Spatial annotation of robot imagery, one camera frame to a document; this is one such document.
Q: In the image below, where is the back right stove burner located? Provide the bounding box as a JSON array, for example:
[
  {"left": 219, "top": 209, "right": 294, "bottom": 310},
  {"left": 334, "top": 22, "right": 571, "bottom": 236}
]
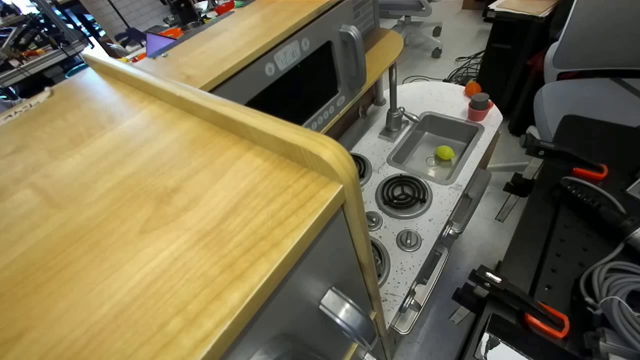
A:
[{"left": 351, "top": 154, "right": 372, "bottom": 185}]

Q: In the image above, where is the stove burner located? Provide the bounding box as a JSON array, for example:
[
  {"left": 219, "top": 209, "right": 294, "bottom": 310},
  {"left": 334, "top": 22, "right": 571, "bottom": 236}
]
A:
[
  {"left": 376, "top": 173, "right": 433, "bottom": 217},
  {"left": 371, "top": 238, "right": 391, "bottom": 285},
  {"left": 351, "top": 154, "right": 372, "bottom": 185}
]

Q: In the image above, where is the small grey stove knob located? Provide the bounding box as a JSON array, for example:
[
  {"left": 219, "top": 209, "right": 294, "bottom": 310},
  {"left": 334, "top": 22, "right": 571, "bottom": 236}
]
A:
[{"left": 367, "top": 211, "right": 383, "bottom": 230}]

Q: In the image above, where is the front right stove burner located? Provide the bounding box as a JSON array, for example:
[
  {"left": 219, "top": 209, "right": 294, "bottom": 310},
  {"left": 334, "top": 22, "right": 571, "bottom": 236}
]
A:
[{"left": 376, "top": 173, "right": 433, "bottom": 217}]

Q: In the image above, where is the front left stove burner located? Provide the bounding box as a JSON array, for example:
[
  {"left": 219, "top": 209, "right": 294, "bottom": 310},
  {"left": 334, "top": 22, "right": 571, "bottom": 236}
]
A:
[{"left": 371, "top": 238, "right": 391, "bottom": 285}]

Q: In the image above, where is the grey toy faucet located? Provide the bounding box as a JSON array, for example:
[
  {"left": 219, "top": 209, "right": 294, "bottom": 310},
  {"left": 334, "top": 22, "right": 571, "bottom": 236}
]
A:
[{"left": 381, "top": 66, "right": 416, "bottom": 142}]

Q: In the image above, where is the grey toy sink basin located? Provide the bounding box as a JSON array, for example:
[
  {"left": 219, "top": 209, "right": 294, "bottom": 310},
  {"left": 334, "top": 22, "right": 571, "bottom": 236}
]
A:
[{"left": 389, "top": 111, "right": 484, "bottom": 183}]

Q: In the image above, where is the grey toy microwave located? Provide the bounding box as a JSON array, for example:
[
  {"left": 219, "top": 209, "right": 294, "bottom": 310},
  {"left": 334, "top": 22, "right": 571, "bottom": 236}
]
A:
[{"left": 213, "top": 0, "right": 379, "bottom": 129}]

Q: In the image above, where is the yellow toy lemon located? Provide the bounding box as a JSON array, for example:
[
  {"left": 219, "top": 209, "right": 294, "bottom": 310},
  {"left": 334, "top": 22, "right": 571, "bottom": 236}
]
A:
[{"left": 434, "top": 145, "right": 457, "bottom": 161}]

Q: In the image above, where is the red toy cup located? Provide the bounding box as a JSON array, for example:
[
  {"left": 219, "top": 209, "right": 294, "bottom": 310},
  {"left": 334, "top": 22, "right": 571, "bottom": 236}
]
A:
[{"left": 469, "top": 104, "right": 495, "bottom": 121}]

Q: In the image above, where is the wooden toy kitchen cabinet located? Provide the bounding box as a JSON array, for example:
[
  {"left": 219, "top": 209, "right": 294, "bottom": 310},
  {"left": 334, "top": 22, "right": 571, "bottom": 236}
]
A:
[{"left": 0, "top": 57, "right": 391, "bottom": 360}]

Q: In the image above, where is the black orange clamp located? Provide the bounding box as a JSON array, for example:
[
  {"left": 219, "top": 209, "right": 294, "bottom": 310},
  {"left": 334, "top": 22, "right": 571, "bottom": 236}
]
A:
[
  {"left": 520, "top": 133, "right": 610, "bottom": 182},
  {"left": 454, "top": 265, "right": 572, "bottom": 340}
]

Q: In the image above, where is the grey office chair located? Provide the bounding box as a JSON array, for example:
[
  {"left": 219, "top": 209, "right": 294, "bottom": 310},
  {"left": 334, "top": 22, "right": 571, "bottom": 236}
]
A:
[{"left": 534, "top": 0, "right": 640, "bottom": 140}]

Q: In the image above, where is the grey oven door handle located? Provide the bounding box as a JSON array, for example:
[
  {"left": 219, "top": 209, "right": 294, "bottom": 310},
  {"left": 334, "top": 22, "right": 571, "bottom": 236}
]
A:
[{"left": 442, "top": 167, "right": 492, "bottom": 238}]

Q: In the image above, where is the grey coiled cable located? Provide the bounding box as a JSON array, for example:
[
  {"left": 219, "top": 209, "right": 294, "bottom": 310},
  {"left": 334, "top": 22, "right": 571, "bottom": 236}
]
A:
[{"left": 578, "top": 242, "right": 640, "bottom": 357}]

